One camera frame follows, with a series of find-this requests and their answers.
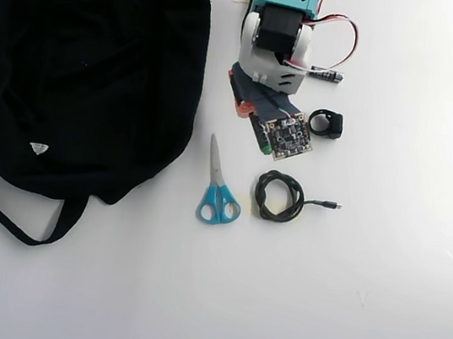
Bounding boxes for black AA battery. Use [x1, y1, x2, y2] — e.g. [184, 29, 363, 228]
[307, 65, 347, 85]

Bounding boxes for blue handled scissors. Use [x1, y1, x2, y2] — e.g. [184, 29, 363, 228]
[194, 132, 252, 228]

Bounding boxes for black coiled USB cable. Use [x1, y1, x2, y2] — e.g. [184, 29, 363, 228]
[250, 168, 346, 233]

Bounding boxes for bare camera circuit board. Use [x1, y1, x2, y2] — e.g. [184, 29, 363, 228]
[260, 107, 319, 167]

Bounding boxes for black ring strap device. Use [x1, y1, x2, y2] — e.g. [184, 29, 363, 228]
[306, 107, 346, 142]

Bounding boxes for white red arm wire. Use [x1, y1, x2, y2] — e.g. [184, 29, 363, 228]
[283, 9, 363, 77]

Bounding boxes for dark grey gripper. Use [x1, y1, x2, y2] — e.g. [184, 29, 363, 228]
[221, 61, 310, 130]

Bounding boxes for black fabric bag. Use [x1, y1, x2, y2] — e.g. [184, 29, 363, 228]
[0, 0, 218, 269]

